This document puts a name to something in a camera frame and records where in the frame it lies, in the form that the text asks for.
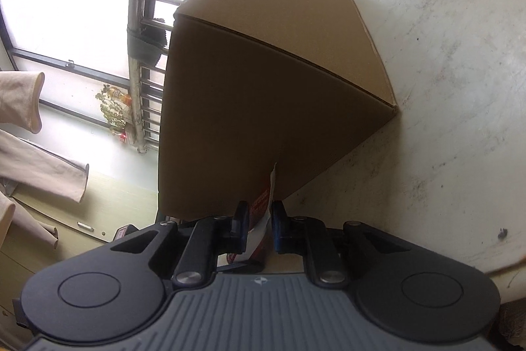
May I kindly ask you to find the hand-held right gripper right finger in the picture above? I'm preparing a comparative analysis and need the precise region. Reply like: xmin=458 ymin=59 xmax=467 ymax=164
xmin=270 ymin=201 xmax=396 ymax=288

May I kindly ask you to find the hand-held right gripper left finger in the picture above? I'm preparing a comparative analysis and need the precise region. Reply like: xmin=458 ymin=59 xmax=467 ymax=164
xmin=110 ymin=201 xmax=251 ymax=288

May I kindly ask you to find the red white toothpaste tube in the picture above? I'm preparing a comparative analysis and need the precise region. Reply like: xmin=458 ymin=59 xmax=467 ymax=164
xmin=224 ymin=163 xmax=281 ymax=270

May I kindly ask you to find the brown cardboard box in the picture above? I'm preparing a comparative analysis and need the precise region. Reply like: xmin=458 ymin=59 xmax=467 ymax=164
xmin=158 ymin=0 xmax=399 ymax=232

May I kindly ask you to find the small potted plant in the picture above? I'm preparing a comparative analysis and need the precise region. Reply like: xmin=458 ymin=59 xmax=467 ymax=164
xmin=96 ymin=86 xmax=128 ymax=135

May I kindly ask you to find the orange spray bottle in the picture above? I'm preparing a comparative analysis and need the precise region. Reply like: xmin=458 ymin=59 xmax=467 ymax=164
xmin=105 ymin=85 xmax=133 ymax=107

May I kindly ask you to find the dark cloth on railing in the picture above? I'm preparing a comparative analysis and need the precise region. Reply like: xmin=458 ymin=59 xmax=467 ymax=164
xmin=127 ymin=16 xmax=172 ymax=66

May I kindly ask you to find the metal window railing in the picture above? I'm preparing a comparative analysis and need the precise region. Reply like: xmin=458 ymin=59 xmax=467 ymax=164
xmin=125 ymin=0 xmax=342 ymax=154

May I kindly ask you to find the beige hanging garment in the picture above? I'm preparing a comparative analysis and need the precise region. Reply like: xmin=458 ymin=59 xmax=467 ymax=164
xmin=0 ymin=70 xmax=90 ymax=250

